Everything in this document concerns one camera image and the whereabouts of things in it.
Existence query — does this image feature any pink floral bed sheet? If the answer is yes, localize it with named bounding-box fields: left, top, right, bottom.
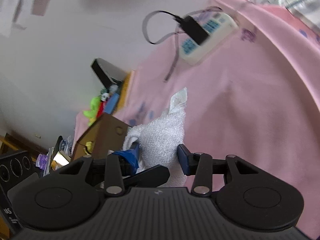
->
left=74, top=0, right=320, bottom=238

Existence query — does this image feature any brown cardboard box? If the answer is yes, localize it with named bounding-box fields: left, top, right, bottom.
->
left=71, top=113, right=130, bottom=161

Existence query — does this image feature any yellow plush toy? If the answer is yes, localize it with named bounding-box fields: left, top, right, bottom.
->
left=84, top=141, right=93, bottom=154

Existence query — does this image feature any white power strip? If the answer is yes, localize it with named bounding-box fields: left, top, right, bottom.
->
left=179, top=11, right=239, bottom=66

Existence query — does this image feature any blue oval plush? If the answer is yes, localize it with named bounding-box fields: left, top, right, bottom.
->
left=104, top=93, right=120, bottom=114

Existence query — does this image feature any black phone on stand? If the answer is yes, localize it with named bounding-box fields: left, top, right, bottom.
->
left=91, top=58, right=127, bottom=88

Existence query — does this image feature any black charger cable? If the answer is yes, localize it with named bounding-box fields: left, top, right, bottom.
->
left=141, top=10, right=186, bottom=82

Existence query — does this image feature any white fluffy plush toy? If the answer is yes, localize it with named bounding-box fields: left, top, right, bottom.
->
left=123, top=87, right=188, bottom=187

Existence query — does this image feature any yellow tissue box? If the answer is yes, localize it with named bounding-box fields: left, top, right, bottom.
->
left=52, top=151, right=71, bottom=167

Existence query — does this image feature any lime green plush toy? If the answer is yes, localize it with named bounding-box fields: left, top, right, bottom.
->
left=82, top=96, right=101, bottom=126

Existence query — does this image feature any red plush toy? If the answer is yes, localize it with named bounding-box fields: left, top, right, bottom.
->
left=96, top=101, right=105, bottom=118

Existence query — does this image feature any yellow book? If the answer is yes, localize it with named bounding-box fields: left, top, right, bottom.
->
left=117, top=70, right=136, bottom=110

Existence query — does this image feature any black charger adapter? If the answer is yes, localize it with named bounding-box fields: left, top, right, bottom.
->
left=179, top=15, right=209, bottom=45

